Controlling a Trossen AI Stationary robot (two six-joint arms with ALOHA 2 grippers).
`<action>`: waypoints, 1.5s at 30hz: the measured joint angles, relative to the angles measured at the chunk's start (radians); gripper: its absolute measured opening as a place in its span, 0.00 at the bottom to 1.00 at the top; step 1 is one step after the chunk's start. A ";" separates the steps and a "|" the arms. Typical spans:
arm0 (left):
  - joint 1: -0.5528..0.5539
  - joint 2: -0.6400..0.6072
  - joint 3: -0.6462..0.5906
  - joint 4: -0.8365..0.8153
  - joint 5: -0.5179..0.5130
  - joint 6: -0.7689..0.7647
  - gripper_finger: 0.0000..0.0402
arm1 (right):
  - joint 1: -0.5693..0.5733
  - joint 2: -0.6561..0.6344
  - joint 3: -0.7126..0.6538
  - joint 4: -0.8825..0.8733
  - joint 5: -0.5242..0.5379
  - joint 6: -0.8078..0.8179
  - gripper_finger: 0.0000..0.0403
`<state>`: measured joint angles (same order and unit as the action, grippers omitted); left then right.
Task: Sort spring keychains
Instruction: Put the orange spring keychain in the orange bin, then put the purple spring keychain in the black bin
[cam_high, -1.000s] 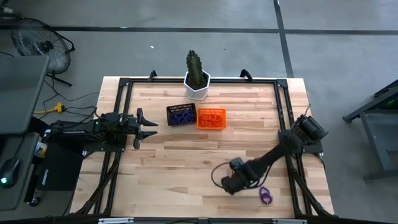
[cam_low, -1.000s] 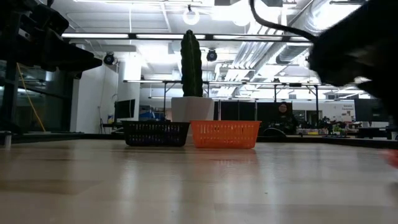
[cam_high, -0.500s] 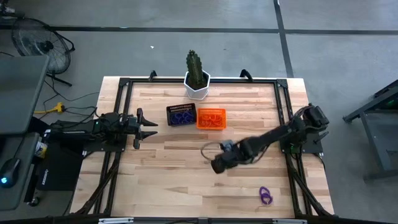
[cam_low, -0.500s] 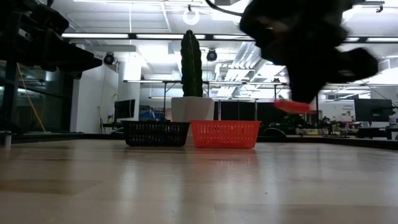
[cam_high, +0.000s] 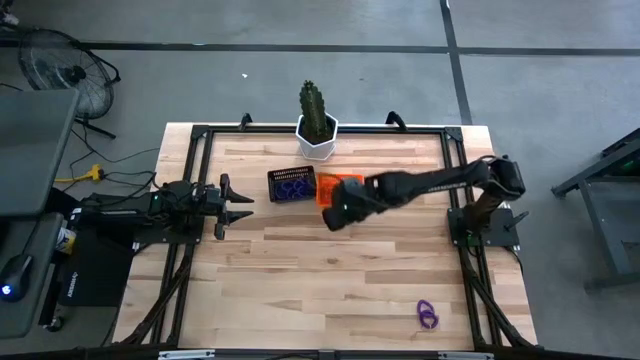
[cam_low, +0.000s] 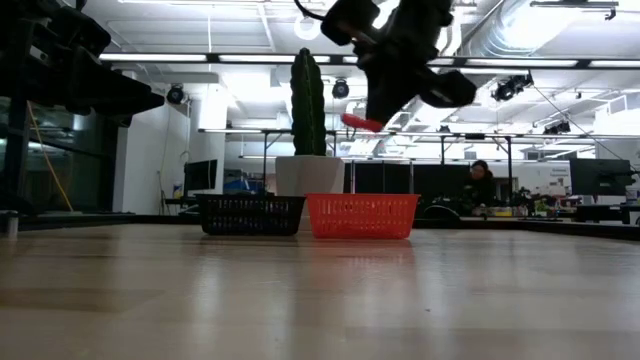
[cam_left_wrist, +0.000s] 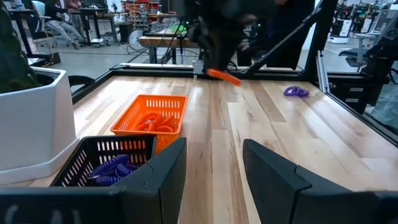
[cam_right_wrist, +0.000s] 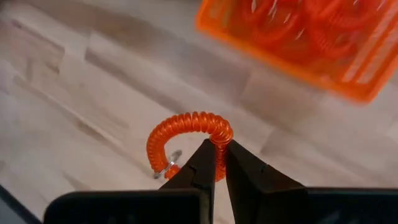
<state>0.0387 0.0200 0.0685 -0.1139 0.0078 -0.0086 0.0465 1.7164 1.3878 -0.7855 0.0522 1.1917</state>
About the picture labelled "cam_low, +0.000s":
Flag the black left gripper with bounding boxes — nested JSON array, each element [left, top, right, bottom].
[[0, 0, 166, 128]]

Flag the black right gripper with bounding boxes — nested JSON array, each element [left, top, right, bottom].
[[319, 0, 479, 126]]

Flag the orange spring coil keychain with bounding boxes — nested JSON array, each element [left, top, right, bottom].
[[341, 113, 385, 134]]

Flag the green cactus plant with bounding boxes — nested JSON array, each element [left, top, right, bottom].
[[290, 47, 328, 157]]

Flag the round ceiling lamp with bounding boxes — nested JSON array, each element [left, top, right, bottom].
[[293, 14, 323, 41]]

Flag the small black monitor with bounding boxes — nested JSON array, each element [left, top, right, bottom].
[[182, 158, 219, 192]]

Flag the white hexagonal plant pot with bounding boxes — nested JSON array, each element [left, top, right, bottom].
[[274, 155, 346, 197]]

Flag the orange plastic mesh basket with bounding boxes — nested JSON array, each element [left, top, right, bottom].
[[305, 192, 421, 240]]

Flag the black office chair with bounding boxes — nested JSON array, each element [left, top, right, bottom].
[[423, 203, 464, 230]]

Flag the person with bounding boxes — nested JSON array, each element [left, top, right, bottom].
[[459, 159, 499, 219]]

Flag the black plastic mesh basket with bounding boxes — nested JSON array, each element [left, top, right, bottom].
[[194, 193, 307, 237]]

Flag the large black monitor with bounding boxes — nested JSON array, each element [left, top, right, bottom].
[[568, 158, 634, 197]]

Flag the yellow cord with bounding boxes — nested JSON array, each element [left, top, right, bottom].
[[25, 102, 75, 212]]

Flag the black workstation rack frame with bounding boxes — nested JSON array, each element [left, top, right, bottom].
[[198, 127, 594, 197]]

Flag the black aluminium table frame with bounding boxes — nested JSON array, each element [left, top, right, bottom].
[[0, 99, 640, 242]]

